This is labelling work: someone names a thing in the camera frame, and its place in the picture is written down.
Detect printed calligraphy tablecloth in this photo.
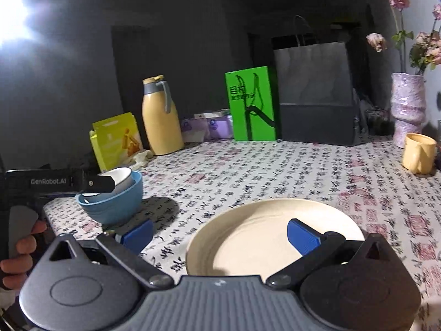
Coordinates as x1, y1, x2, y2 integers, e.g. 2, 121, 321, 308
41, 134, 441, 331

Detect cream plate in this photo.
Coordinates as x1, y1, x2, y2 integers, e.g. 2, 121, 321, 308
185, 198, 366, 277

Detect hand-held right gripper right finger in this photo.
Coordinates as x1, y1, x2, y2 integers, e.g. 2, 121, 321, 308
266, 218, 397, 289

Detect crumpled white glove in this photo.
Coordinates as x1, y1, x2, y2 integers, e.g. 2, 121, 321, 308
133, 149, 154, 168

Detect blue bowl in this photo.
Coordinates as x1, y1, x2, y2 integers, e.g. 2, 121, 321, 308
76, 170, 143, 226

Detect purple ceramic vase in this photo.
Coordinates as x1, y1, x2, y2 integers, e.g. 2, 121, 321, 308
390, 72, 427, 149

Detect yellow mug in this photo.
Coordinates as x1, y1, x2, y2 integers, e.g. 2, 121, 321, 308
402, 133, 437, 175

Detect green paper bag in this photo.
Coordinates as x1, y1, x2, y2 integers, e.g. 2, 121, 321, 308
225, 66, 279, 142

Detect lavender tissue pack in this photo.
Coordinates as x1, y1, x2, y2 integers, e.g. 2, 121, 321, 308
207, 115, 234, 139
181, 117, 209, 142

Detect person's left hand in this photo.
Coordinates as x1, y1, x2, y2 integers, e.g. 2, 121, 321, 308
0, 221, 48, 291

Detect black paper bag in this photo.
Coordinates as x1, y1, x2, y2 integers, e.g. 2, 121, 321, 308
273, 15, 359, 146

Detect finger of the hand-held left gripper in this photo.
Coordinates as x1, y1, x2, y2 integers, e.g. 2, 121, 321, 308
81, 175, 115, 194

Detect yellow thermos jug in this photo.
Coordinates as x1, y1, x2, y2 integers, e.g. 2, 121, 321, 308
142, 75, 184, 156

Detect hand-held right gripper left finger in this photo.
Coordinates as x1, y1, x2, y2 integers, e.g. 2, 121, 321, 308
43, 218, 174, 290

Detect dried pink flowers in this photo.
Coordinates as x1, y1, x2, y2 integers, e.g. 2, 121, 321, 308
366, 0, 441, 74

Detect yellow snack box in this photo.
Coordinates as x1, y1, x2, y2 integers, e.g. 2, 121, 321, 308
90, 112, 143, 173

